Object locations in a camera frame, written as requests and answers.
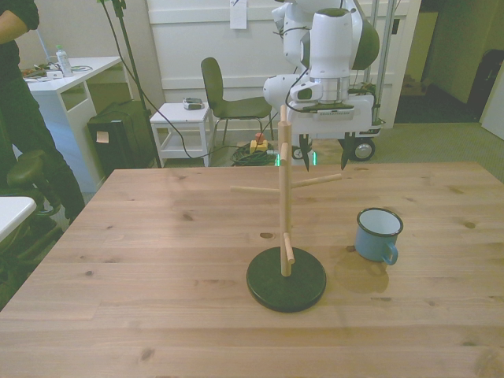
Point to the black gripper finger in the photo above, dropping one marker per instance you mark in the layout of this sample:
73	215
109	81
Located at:
349	149
307	151

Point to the grey handheld device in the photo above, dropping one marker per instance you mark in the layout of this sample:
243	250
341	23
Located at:
193	104

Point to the white panel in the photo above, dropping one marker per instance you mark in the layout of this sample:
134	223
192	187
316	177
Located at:
496	118

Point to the yellow emergency stop button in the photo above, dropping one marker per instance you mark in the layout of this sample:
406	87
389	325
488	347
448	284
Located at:
258	146

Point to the orange sticky note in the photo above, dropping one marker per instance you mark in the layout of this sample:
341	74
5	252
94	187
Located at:
102	137

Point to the clear plastic bottle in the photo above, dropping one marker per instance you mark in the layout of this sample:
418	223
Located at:
64	63

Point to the wooden mug rack black base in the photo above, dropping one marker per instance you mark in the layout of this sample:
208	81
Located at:
285	197

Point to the white paper sheet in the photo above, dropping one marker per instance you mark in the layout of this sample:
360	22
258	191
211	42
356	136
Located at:
238	15

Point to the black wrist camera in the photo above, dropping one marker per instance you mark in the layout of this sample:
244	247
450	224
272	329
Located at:
334	113

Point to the white side table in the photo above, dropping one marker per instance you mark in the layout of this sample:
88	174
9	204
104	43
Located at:
177	114

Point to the blue enamel mug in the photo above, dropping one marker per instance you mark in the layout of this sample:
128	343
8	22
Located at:
368	246

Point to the person in dark clothes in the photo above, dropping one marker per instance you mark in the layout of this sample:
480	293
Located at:
23	102

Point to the white cart with wheel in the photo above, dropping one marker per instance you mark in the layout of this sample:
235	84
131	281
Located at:
363	150

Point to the white desk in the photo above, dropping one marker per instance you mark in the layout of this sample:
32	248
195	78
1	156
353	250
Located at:
67	110

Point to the dark shell chair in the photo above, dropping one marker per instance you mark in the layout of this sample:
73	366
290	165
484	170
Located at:
212	82

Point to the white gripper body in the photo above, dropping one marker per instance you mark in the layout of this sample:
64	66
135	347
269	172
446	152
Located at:
334	127

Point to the small white box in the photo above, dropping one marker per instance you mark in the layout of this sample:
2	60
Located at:
54	74

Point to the black office chair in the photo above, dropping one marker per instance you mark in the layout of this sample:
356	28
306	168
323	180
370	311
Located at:
27	169

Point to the black cabinet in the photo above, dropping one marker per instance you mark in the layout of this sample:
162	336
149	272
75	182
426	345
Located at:
122	138

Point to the white rounded table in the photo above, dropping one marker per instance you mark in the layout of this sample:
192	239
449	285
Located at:
12	212

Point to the aluminium frame post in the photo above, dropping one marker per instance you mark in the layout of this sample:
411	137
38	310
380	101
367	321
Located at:
388	39

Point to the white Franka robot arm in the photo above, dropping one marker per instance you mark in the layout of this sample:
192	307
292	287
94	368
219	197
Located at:
330	47

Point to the black tripod stand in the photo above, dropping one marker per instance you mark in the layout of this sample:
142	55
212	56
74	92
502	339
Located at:
137	78

